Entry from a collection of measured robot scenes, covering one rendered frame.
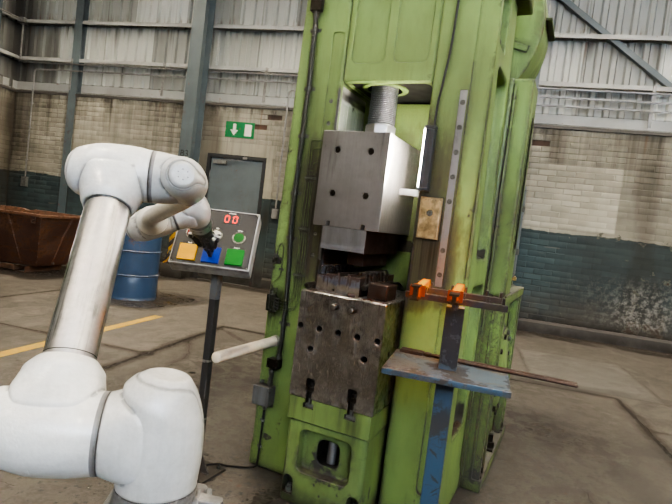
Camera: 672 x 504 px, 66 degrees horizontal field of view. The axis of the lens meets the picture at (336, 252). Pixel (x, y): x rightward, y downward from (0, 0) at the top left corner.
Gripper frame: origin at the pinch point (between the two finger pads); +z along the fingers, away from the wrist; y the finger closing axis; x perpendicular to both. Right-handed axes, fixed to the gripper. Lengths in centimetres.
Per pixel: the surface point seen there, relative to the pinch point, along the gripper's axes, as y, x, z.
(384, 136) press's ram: 66, 44, -32
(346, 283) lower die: 58, -6, 2
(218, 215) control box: -1.0, 19.2, 3.9
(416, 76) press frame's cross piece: 76, 74, -37
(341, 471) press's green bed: 65, -75, 36
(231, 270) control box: 9.6, -5.6, 5.0
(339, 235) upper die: 53, 11, -6
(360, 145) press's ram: 57, 43, -26
